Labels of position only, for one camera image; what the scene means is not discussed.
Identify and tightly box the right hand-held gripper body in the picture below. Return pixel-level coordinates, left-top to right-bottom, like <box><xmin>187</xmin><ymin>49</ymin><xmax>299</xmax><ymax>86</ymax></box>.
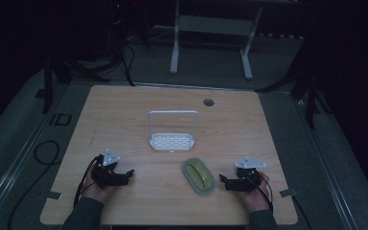
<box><xmin>231</xmin><ymin>155</ymin><xmax>267</xmax><ymax>194</ymax></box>

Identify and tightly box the yellow-green soap bar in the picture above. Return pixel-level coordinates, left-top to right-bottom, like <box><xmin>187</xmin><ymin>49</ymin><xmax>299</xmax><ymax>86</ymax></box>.
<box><xmin>185</xmin><ymin>158</ymin><xmax>215</xmax><ymax>192</ymax></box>

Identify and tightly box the black floor tape marking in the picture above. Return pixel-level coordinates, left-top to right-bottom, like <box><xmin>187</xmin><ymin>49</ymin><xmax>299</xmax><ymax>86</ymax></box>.
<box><xmin>48</xmin><ymin>112</ymin><xmax>73</xmax><ymax>127</ymax></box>

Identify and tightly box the white rack with handle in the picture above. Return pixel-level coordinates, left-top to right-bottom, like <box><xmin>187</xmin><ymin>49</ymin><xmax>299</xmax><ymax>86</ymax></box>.
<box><xmin>148</xmin><ymin>109</ymin><xmax>200</xmax><ymax>153</ymax></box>

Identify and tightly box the grey tape piece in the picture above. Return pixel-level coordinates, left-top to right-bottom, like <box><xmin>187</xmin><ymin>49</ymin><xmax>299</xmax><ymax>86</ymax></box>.
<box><xmin>45</xmin><ymin>190</ymin><xmax>62</xmax><ymax>201</ymax></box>
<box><xmin>279</xmin><ymin>188</ymin><xmax>299</xmax><ymax>198</ymax></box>

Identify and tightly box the black hanging cable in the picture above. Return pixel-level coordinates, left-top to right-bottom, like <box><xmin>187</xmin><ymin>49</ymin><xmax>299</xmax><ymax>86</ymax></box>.
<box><xmin>120</xmin><ymin>37</ymin><xmax>137</xmax><ymax>88</ymax></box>

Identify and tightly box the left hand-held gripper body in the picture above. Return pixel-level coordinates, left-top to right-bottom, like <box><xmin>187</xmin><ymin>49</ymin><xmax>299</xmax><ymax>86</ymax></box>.
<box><xmin>90</xmin><ymin>148</ymin><xmax>125</xmax><ymax>190</ymax></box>

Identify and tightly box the person's right hand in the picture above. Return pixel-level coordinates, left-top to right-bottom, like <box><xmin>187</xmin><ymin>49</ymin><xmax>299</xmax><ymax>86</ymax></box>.
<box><xmin>236</xmin><ymin>172</ymin><xmax>272</xmax><ymax>214</ymax></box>

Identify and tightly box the black floor cable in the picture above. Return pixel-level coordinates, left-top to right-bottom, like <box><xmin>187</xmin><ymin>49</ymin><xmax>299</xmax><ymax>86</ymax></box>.
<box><xmin>7</xmin><ymin>139</ymin><xmax>61</xmax><ymax>230</ymax></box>

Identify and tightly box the white metal stand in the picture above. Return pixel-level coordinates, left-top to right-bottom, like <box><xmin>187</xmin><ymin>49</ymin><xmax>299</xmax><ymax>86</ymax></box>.
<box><xmin>169</xmin><ymin>0</ymin><xmax>265</xmax><ymax>81</ymax></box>

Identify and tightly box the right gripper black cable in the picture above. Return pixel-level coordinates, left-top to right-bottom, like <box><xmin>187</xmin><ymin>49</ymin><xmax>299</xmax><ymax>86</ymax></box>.
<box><xmin>250</xmin><ymin>175</ymin><xmax>274</xmax><ymax>213</ymax></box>

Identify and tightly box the person's left hand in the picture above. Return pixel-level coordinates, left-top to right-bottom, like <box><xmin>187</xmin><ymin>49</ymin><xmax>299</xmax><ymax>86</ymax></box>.
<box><xmin>81</xmin><ymin>172</ymin><xmax>118</xmax><ymax>204</ymax></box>

